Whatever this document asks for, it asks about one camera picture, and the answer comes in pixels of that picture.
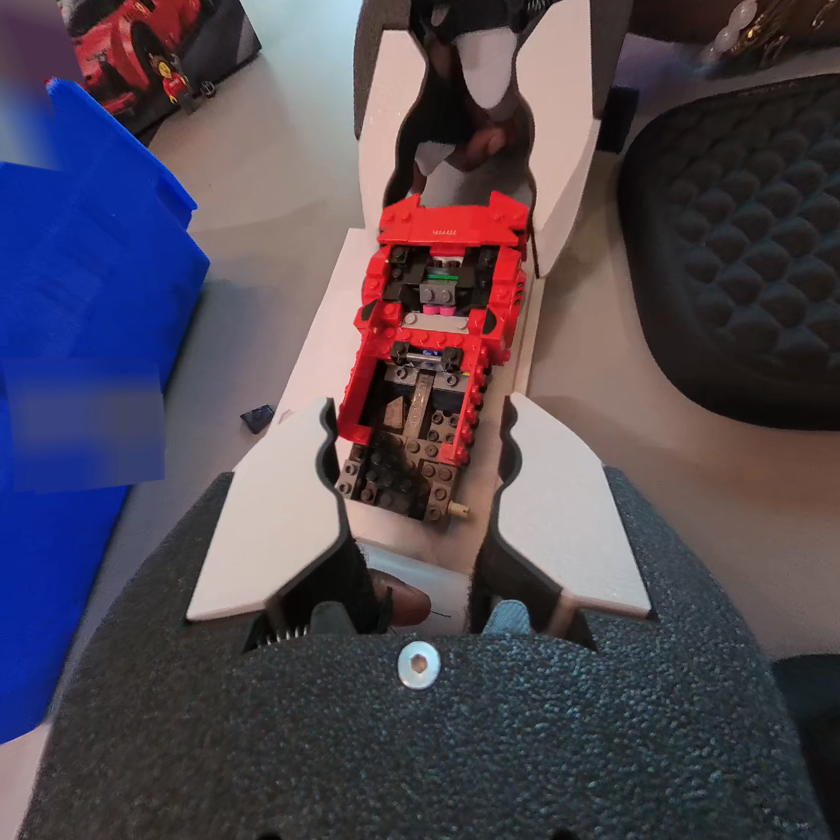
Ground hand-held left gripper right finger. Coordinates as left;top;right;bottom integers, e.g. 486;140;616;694
473;392;653;624

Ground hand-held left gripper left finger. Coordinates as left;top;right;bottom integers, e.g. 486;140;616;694
185;398;353;628

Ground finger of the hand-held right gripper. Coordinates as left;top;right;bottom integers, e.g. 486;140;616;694
518;0;606;280
357;31;435;245

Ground red and black lego car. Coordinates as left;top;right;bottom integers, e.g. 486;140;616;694
334;191;534;526

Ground lego instruction booklet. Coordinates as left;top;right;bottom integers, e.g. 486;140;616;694
269;224;546;634

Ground blue plastic bin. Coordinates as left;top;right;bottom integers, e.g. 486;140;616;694
0;77;211;742

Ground lego set box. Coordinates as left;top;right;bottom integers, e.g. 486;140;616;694
59;0;263;139

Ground black quilted chair seat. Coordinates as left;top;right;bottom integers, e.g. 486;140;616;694
617;73;840;431
772;654;840;840

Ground white bead bracelet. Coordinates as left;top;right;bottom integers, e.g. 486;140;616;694
703;0;765;67

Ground gold bangle bracelets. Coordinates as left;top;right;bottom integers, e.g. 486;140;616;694
749;0;808;64

